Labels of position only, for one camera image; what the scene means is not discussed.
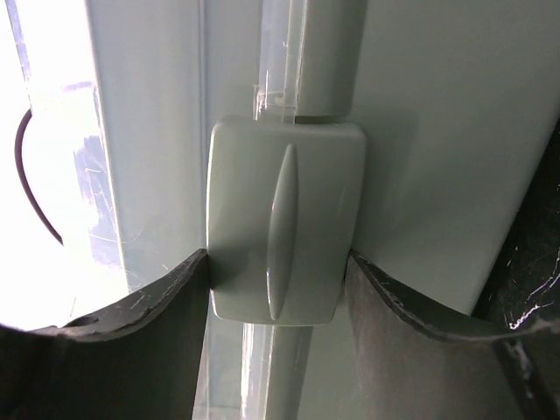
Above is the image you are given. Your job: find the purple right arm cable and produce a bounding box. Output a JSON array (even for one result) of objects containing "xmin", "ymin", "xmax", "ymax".
[{"xmin": 14, "ymin": 108, "xmax": 65, "ymax": 244}]

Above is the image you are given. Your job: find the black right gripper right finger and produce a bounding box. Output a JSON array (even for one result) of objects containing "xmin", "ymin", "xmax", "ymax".
[{"xmin": 345, "ymin": 254, "xmax": 559, "ymax": 419}]

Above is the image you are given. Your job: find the translucent green tool box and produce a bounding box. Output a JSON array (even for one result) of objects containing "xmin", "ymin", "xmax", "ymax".
[{"xmin": 86, "ymin": 1, "xmax": 559, "ymax": 419}]

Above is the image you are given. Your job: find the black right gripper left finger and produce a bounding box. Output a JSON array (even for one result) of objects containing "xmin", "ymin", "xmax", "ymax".
[{"xmin": 1, "ymin": 249, "xmax": 209, "ymax": 419}]

